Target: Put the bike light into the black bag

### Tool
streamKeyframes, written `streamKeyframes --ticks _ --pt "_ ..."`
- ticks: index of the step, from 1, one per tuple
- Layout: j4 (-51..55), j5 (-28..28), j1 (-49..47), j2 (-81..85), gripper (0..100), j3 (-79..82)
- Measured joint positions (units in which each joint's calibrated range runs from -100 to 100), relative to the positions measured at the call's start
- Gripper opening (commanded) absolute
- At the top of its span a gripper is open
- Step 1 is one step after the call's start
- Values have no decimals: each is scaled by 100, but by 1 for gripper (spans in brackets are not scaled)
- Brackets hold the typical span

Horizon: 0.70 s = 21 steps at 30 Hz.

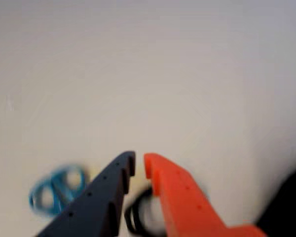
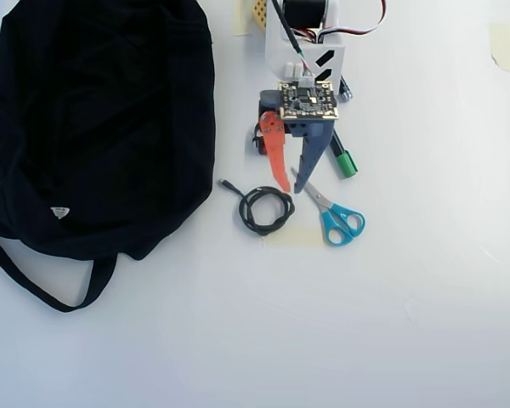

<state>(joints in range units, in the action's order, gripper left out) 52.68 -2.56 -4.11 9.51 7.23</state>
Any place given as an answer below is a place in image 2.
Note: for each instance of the blue-grey gripper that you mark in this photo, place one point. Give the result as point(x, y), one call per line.
point(309, 146)

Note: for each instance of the black fabric bag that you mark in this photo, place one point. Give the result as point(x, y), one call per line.
point(89, 127)

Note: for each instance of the black marker with green cap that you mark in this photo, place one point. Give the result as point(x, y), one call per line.
point(346, 165)

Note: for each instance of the small dark striped object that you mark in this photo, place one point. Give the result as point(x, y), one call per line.
point(346, 90)

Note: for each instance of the beige masking tape strip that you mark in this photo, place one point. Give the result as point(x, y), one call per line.
point(243, 19)
point(502, 47)
point(293, 239)

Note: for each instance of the yellow perforated plastic part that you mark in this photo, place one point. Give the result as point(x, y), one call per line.
point(260, 13)

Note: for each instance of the camera circuit board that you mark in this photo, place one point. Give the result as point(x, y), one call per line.
point(308, 102)

